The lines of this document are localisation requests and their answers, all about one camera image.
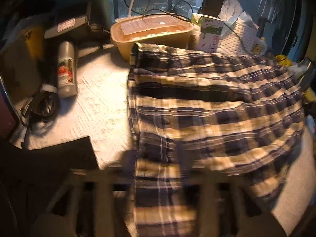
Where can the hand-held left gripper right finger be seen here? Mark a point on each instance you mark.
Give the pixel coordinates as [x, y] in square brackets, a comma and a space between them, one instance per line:
[184, 158]

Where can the yellow lidded container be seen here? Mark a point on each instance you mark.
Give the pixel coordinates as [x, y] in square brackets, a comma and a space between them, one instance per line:
[153, 33]

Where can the green white milk carton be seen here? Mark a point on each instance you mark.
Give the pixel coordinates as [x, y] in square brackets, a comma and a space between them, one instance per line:
[209, 33]

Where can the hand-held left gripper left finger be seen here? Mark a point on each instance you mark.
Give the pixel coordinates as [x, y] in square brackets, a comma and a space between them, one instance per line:
[128, 161]

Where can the plaid pants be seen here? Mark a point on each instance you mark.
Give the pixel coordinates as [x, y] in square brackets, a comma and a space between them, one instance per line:
[197, 108]

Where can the dark device with label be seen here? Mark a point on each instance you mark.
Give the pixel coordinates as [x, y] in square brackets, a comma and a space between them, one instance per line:
[65, 26]

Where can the grey spray can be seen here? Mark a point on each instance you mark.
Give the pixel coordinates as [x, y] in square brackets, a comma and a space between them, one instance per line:
[66, 71]

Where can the yellow plastic bag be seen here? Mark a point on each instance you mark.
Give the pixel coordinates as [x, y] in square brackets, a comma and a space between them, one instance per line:
[282, 59]

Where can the cardboard box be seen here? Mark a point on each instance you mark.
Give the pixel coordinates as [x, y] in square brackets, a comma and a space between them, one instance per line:
[33, 40]

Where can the white perforated basket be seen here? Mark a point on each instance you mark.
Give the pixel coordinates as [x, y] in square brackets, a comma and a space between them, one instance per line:
[238, 39]

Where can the white mug yellow bear print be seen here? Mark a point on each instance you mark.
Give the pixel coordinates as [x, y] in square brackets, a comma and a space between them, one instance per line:
[258, 47]

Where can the white textured tablecloth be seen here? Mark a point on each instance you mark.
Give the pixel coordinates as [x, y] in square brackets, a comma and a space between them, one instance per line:
[103, 96]

